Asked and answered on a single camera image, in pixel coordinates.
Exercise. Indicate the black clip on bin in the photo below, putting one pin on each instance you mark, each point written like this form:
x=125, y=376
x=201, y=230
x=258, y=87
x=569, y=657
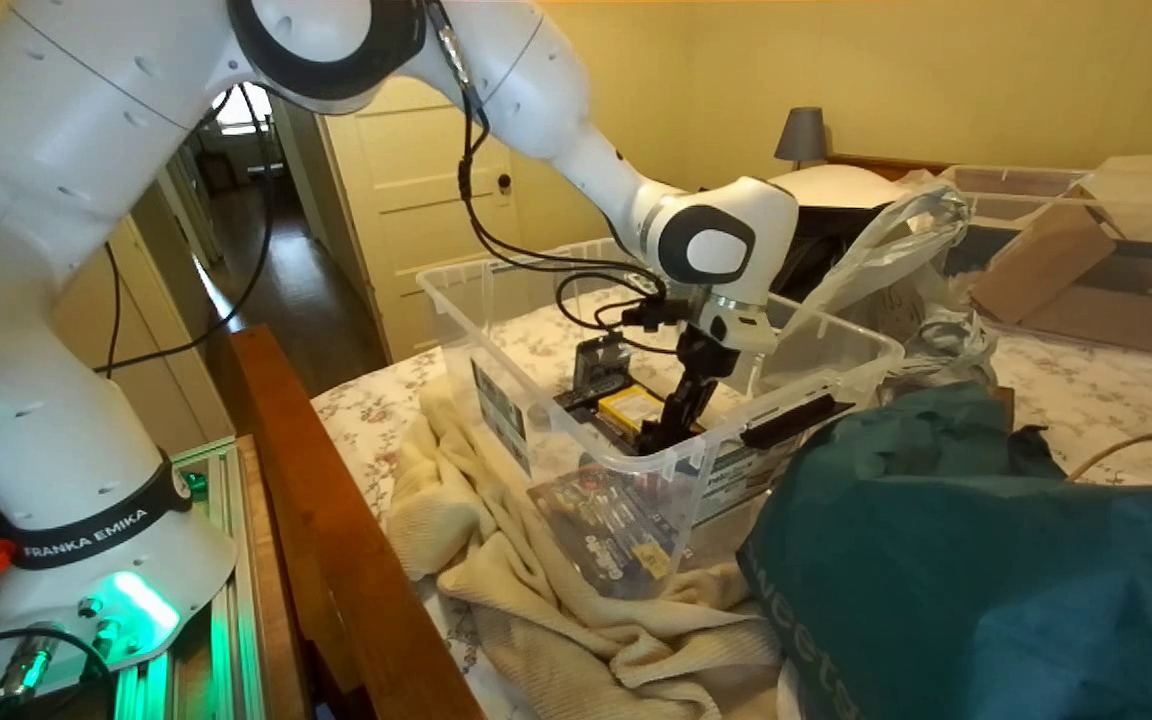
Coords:
x=795, y=423

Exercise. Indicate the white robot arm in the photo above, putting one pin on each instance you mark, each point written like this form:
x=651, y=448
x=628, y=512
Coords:
x=105, y=558

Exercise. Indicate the grey table lamp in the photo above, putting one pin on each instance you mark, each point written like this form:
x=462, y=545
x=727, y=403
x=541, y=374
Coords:
x=802, y=137

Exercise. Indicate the black remote control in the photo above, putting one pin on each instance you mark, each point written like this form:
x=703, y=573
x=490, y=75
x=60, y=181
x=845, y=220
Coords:
x=600, y=367

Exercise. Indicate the cardboard box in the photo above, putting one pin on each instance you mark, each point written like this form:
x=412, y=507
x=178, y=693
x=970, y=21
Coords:
x=1078, y=278

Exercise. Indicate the yellow box in bin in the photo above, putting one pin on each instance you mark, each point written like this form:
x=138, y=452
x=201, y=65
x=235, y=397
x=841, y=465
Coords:
x=628, y=411

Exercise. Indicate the black bag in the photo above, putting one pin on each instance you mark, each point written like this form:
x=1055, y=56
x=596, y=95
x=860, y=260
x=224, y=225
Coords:
x=823, y=237

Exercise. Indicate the cream blanket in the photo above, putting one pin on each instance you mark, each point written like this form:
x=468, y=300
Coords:
x=458, y=519

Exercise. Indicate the clear plastic storage bin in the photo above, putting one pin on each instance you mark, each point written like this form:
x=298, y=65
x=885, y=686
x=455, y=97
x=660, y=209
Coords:
x=628, y=519

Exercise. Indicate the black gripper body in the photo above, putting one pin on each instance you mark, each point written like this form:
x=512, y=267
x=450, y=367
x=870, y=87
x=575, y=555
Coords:
x=717, y=339

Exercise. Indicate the wooden bed footboard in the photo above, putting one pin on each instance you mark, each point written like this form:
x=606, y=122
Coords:
x=354, y=610

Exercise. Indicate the teal fabric bag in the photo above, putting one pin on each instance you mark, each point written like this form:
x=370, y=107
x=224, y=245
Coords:
x=930, y=561

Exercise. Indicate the white panel door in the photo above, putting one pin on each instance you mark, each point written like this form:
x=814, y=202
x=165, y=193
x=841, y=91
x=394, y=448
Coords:
x=397, y=173

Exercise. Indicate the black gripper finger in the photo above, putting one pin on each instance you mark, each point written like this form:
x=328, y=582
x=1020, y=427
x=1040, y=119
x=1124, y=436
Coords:
x=694, y=407
x=666, y=429

